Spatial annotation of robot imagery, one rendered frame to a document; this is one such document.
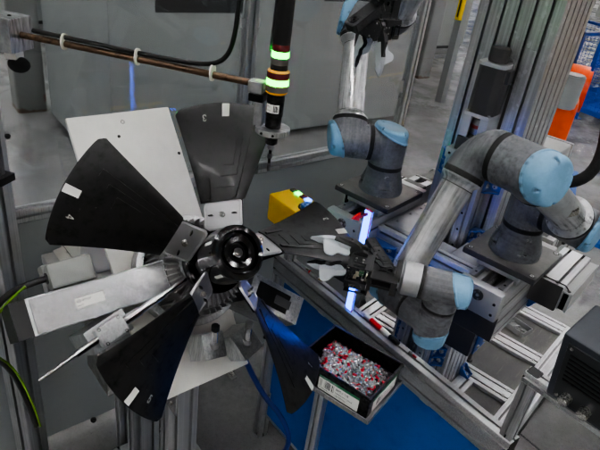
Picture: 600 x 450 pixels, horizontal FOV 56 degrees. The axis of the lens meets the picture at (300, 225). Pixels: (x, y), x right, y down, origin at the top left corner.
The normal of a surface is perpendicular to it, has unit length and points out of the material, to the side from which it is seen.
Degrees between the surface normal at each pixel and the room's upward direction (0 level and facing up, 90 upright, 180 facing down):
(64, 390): 90
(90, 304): 50
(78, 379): 90
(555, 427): 0
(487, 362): 0
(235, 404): 0
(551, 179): 86
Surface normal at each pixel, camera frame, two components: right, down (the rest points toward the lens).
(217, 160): -0.15, -0.18
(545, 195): 0.52, 0.42
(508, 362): 0.12, -0.86
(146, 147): 0.55, -0.21
